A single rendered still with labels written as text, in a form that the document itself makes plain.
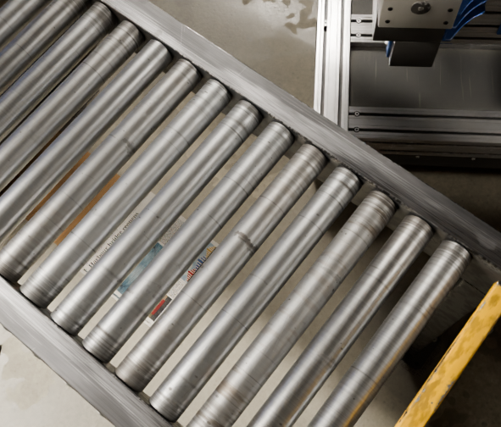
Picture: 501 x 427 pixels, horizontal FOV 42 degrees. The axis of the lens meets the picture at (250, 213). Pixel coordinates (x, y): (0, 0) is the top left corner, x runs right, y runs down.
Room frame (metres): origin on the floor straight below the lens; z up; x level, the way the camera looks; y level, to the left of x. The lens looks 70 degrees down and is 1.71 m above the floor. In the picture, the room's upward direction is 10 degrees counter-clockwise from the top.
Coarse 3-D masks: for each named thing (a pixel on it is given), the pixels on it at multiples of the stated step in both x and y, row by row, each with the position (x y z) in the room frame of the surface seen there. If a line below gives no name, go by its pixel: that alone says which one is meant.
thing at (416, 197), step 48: (96, 0) 0.78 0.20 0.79; (144, 0) 0.75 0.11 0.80; (192, 48) 0.64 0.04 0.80; (240, 96) 0.54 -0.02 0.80; (288, 96) 0.52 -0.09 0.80; (336, 144) 0.42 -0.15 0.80; (384, 192) 0.33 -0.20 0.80; (432, 192) 0.32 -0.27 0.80; (432, 240) 0.26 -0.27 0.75; (480, 240) 0.23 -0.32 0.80; (480, 288) 0.18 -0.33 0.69
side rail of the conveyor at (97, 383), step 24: (0, 288) 0.29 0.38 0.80; (0, 312) 0.25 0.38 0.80; (24, 312) 0.25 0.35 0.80; (48, 312) 0.26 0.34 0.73; (24, 336) 0.21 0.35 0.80; (48, 336) 0.21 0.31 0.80; (72, 336) 0.20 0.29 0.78; (48, 360) 0.17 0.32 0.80; (72, 360) 0.17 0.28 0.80; (96, 360) 0.16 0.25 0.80; (72, 384) 0.13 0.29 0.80; (96, 384) 0.13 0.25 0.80; (120, 384) 0.12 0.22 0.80; (96, 408) 0.10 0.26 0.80; (120, 408) 0.09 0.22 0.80; (144, 408) 0.08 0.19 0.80
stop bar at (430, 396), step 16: (496, 288) 0.16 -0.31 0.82; (480, 304) 0.14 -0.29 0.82; (496, 304) 0.13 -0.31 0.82; (480, 320) 0.12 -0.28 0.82; (496, 320) 0.11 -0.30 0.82; (464, 336) 0.10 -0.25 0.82; (480, 336) 0.10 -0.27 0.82; (448, 352) 0.08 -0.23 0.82; (464, 352) 0.08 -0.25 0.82; (448, 368) 0.06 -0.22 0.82; (464, 368) 0.06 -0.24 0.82; (432, 384) 0.05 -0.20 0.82; (448, 384) 0.04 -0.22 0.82; (416, 400) 0.03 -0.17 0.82; (432, 400) 0.03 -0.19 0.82; (416, 416) 0.01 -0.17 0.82
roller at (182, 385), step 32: (320, 192) 0.35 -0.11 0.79; (352, 192) 0.34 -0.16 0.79; (320, 224) 0.30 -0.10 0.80; (288, 256) 0.26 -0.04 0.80; (256, 288) 0.22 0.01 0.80; (224, 320) 0.18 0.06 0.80; (192, 352) 0.15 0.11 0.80; (224, 352) 0.14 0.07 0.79; (160, 384) 0.11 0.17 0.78; (192, 384) 0.11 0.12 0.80
